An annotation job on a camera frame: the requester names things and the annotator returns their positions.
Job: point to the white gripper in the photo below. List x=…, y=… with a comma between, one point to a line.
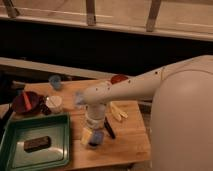
x=94, y=117

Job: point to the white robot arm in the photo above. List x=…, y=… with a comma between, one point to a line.
x=181, y=113

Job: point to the green plastic tray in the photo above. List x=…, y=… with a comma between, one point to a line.
x=13, y=157

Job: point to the light blue cloth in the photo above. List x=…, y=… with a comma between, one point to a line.
x=79, y=99

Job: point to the white cup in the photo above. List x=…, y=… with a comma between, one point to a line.
x=54, y=103

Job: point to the wooden cutting board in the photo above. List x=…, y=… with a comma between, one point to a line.
x=131, y=144

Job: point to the dark brown brush block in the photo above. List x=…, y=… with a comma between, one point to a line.
x=37, y=144

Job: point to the orange bowl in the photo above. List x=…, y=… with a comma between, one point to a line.
x=118, y=78

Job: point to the small blue cup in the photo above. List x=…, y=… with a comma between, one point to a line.
x=55, y=82

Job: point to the dark red bowl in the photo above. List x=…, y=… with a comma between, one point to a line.
x=25, y=102

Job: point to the black handled knife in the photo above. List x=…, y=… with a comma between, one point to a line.
x=109, y=129

